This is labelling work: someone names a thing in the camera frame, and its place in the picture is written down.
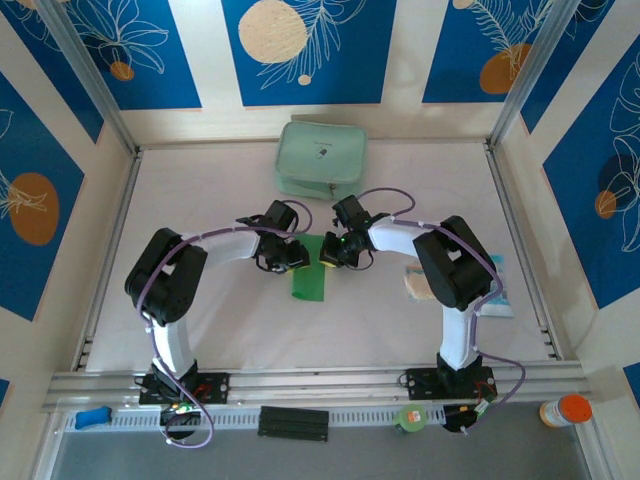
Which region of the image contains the green paper sheet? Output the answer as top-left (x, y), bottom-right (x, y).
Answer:
top-left (289, 233), bottom-right (327, 304)

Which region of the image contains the mint green zip pouch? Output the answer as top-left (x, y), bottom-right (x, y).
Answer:
top-left (273, 121), bottom-right (370, 202)

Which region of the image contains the black ribbed block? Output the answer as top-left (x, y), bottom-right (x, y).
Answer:
top-left (257, 405), bottom-right (330, 443)

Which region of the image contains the blue and white packet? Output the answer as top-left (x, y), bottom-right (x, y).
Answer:
top-left (477, 253), bottom-right (516, 319)

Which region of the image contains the green tape roll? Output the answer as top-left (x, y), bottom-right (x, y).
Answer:
top-left (392, 402), bottom-right (428, 435)

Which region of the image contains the grey metal tray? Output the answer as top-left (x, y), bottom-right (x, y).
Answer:
top-left (47, 402), bottom-right (609, 480)

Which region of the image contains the blue bone-shaped toy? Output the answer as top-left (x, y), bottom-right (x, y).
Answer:
top-left (74, 407), bottom-right (112, 431)

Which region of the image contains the orange-capped bottle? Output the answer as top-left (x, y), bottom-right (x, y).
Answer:
top-left (538, 393), bottom-right (594, 429)

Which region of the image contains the long aluminium base rail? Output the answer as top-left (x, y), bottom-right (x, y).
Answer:
top-left (42, 362), bottom-right (594, 414)

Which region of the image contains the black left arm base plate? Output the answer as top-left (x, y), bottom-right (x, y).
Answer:
top-left (138, 372), bottom-right (231, 406)

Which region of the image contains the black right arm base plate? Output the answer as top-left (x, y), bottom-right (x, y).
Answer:
top-left (405, 366), bottom-right (498, 401)

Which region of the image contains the slotted grey cable duct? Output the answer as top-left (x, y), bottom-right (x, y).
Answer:
top-left (62, 403), bottom-right (446, 434)

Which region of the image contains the aluminium side rail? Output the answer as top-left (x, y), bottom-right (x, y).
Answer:
top-left (74, 149), bottom-right (144, 371)
top-left (487, 144), bottom-right (560, 360)

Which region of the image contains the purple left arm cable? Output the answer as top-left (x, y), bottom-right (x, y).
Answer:
top-left (134, 199), bottom-right (315, 448)

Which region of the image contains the aluminium frame post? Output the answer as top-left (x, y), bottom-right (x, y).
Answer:
top-left (37, 0), bottom-right (140, 156)
top-left (488, 0), bottom-right (584, 151)

